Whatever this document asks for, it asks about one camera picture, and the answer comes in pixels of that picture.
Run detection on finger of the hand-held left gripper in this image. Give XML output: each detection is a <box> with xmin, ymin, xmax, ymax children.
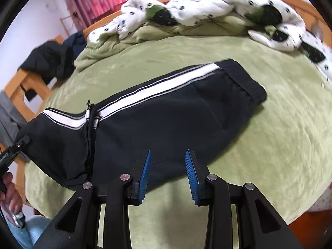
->
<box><xmin>14</xmin><ymin>135</ymin><xmax>31</xmax><ymax>152</ymax></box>

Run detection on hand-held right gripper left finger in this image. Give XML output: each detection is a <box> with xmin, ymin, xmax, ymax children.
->
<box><xmin>32</xmin><ymin>149</ymin><xmax>152</xmax><ymax>249</ymax></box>

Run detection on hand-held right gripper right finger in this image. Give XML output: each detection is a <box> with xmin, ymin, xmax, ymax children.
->
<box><xmin>185</xmin><ymin>149</ymin><xmax>303</xmax><ymax>249</ymax></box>

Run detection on black pants with white stripe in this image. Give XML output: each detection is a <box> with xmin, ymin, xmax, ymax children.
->
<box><xmin>16</xmin><ymin>58</ymin><xmax>267</xmax><ymax>190</ymax></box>

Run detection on person's left hand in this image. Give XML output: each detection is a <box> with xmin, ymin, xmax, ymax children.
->
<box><xmin>0</xmin><ymin>172</ymin><xmax>24</xmax><ymax>214</ymax></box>

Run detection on grey jeans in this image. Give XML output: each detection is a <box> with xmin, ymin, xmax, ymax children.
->
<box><xmin>0</xmin><ymin>91</ymin><xmax>29</xmax><ymax>161</ymax></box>

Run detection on person's leg in blue jeans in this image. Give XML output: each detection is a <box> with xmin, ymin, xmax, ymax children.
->
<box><xmin>26</xmin><ymin>215</ymin><xmax>55</xmax><ymax>249</ymax></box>

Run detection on green plush bed sheet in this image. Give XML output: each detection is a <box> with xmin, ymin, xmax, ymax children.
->
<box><xmin>24</xmin><ymin>35</ymin><xmax>332</xmax><ymax>249</ymax></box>

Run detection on black jacket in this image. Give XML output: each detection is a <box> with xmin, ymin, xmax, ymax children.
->
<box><xmin>18</xmin><ymin>40</ymin><xmax>78</xmax><ymax>85</ymax></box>

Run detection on navy blue garment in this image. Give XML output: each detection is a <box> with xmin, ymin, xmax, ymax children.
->
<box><xmin>63</xmin><ymin>31</ymin><xmax>87</xmax><ymax>57</ymax></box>

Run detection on wooden coat rack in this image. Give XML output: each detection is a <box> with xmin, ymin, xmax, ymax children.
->
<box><xmin>60</xmin><ymin>16</ymin><xmax>83</xmax><ymax>35</ymax></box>

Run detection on crumpled green plush blanket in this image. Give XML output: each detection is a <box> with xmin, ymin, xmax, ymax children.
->
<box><xmin>74</xmin><ymin>13</ymin><xmax>262</xmax><ymax>72</ymax></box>

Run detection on white flowered quilt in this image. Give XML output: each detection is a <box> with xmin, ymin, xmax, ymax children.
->
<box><xmin>87</xmin><ymin>0</ymin><xmax>306</xmax><ymax>52</ymax></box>

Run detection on white flowered pillow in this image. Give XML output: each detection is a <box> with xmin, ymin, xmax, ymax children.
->
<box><xmin>298</xmin><ymin>30</ymin><xmax>332</xmax><ymax>83</ymax></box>

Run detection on wooden bed frame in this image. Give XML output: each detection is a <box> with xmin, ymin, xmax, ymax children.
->
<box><xmin>2</xmin><ymin>0</ymin><xmax>332</xmax><ymax>229</ymax></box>

